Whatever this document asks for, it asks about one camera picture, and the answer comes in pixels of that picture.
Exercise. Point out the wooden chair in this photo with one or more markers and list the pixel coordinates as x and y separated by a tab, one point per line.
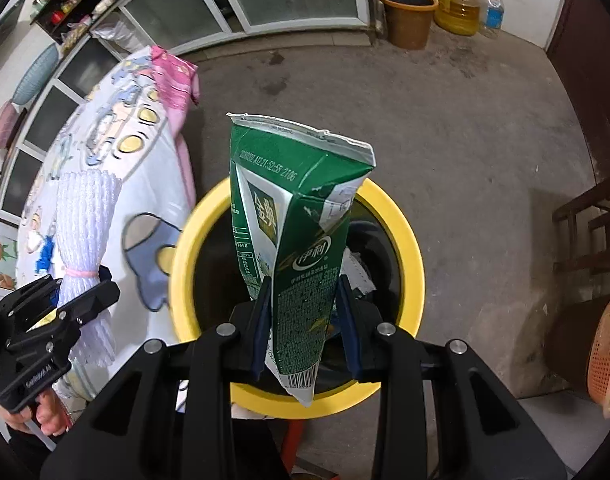
585	210

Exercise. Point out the yellow trash bin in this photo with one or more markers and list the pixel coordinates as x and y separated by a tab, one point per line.
185	270

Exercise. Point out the cartoon printed tablecloth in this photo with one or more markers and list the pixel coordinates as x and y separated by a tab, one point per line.
150	195

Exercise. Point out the blue plastic basket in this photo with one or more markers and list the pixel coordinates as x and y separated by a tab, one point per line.
35	72

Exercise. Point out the pink printed cloth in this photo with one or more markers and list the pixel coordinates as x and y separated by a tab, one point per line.
175	75

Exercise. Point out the person's left hand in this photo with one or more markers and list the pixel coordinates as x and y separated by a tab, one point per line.
50	412

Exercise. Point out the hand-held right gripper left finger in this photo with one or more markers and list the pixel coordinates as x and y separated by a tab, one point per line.
262	317

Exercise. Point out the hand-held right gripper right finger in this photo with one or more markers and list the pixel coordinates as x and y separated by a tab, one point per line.
347	320

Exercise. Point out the green milk carton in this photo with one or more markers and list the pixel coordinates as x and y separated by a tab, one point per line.
305	260

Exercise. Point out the dark wooden spice shelf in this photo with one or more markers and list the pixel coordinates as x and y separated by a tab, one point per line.
67	7

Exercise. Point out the orange plastic basket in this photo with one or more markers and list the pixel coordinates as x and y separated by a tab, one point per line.
607	355

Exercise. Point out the brown plastic bucket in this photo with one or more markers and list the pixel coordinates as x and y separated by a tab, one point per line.
407	22

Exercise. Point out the white foam fruit net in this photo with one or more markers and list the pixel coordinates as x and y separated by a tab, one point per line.
87	220

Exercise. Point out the clear water bottle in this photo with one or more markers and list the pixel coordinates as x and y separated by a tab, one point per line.
492	15

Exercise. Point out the brown wooden door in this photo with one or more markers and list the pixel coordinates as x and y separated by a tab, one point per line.
590	35

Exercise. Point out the red stool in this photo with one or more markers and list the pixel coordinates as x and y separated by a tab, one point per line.
292	440

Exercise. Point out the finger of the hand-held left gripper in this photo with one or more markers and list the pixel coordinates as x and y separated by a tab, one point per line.
30	295
92	300

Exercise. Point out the pink plastic basin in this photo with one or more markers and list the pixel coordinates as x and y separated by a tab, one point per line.
5	122

